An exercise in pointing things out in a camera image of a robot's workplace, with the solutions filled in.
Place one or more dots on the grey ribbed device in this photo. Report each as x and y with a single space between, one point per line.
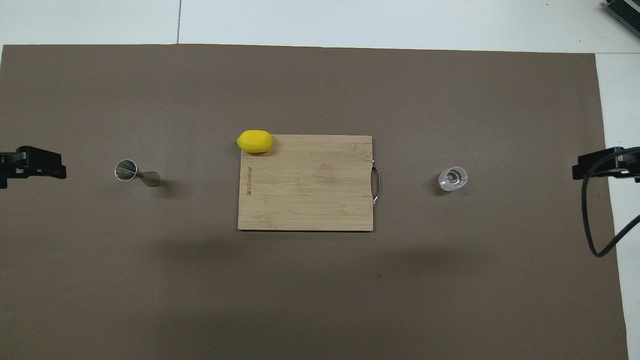
625 12

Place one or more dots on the small clear glass cup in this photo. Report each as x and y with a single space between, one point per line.
452 179

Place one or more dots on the yellow lemon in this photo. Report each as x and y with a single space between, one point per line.
255 141

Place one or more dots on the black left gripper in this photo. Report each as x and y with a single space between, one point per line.
4 165

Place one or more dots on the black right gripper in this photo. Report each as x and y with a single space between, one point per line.
631 167

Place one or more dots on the steel double jigger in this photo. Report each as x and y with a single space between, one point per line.
127 170

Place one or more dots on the large brown table mat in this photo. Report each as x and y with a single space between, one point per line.
320 290

